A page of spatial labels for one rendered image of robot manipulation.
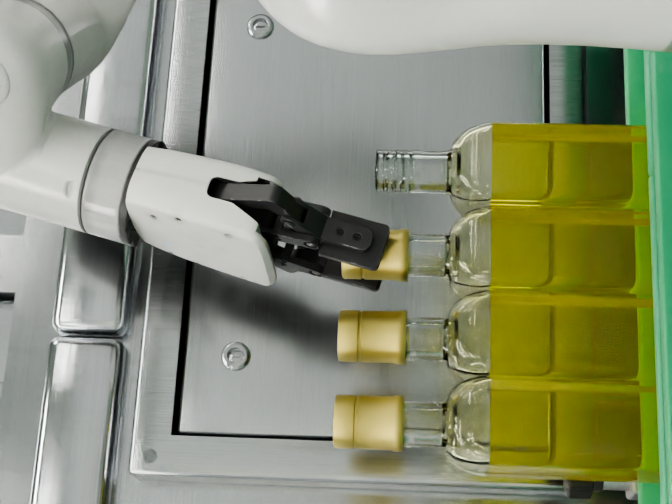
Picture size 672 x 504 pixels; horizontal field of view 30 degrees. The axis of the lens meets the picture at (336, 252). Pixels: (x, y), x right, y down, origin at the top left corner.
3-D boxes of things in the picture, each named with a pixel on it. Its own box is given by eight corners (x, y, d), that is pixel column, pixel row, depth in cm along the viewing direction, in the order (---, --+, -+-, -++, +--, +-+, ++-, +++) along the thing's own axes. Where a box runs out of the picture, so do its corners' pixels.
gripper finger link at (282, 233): (221, 226, 83) (290, 259, 85) (249, 213, 79) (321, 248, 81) (235, 188, 84) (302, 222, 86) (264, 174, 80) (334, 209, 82)
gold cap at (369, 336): (406, 319, 84) (341, 317, 84) (406, 303, 81) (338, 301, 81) (405, 370, 83) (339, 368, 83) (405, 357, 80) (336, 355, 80)
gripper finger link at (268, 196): (187, 205, 84) (258, 239, 86) (232, 182, 77) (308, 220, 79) (193, 189, 84) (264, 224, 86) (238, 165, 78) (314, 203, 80)
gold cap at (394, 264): (408, 239, 86) (344, 238, 86) (409, 220, 83) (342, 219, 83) (407, 288, 85) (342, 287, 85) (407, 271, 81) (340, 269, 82)
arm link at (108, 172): (101, 255, 90) (137, 266, 90) (70, 209, 82) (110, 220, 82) (137, 164, 93) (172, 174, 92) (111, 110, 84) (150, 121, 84)
